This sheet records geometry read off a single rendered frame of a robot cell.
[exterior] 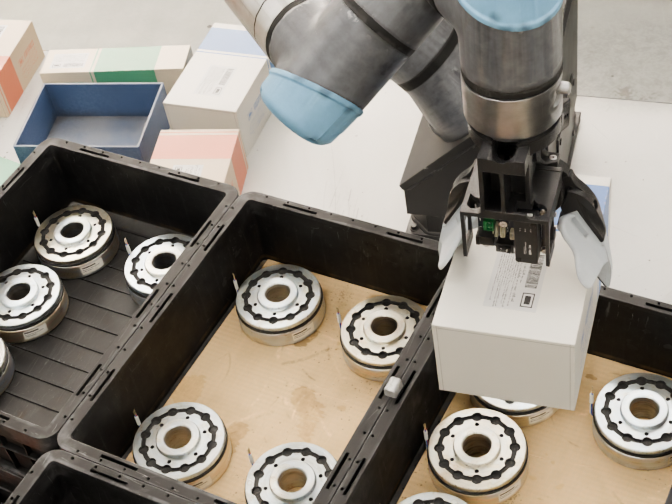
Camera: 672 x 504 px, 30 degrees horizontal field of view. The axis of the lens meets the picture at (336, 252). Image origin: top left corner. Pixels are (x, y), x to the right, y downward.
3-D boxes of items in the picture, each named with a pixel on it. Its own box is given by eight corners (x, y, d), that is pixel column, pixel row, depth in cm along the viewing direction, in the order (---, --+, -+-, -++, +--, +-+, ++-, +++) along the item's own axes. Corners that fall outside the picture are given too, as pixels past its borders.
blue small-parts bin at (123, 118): (26, 180, 193) (12, 146, 188) (56, 116, 203) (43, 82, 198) (149, 181, 189) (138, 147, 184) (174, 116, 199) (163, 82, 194)
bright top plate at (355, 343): (357, 291, 147) (357, 288, 146) (440, 306, 143) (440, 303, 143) (328, 357, 140) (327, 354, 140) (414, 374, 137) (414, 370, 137)
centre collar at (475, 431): (460, 424, 131) (460, 420, 131) (506, 433, 130) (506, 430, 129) (447, 462, 128) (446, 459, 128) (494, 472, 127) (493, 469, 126)
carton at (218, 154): (228, 243, 177) (217, 205, 172) (147, 243, 180) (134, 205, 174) (248, 166, 188) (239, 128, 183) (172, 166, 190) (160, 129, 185)
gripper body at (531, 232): (460, 261, 103) (449, 152, 94) (482, 189, 108) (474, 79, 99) (553, 273, 100) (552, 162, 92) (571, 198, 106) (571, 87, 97)
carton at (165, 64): (198, 74, 206) (190, 44, 201) (191, 98, 201) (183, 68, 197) (60, 78, 210) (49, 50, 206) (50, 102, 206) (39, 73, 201)
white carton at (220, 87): (225, 67, 206) (214, 22, 199) (292, 75, 202) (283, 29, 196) (175, 147, 193) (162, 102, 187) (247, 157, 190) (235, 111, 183)
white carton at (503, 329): (486, 231, 124) (482, 164, 118) (609, 245, 121) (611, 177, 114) (439, 390, 112) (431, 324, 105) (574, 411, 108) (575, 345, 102)
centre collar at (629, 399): (624, 388, 132) (625, 384, 131) (672, 397, 130) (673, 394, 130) (615, 425, 129) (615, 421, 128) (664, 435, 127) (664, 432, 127)
